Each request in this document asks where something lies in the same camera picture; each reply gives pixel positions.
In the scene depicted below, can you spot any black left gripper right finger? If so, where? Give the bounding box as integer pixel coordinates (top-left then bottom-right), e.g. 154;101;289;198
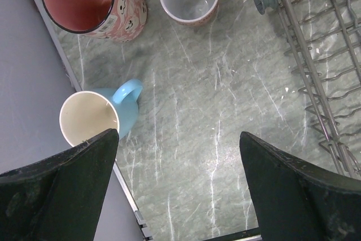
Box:
239;132;360;240

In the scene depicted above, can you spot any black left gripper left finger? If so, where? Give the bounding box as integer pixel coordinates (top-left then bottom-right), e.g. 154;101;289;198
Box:
1;129;119;240

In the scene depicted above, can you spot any light blue mug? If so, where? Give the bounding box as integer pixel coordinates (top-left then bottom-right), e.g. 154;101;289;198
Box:
59;79;143;147

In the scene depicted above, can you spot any metal wire dish rack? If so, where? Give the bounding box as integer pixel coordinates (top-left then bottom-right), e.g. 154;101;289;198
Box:
254;0;360;179

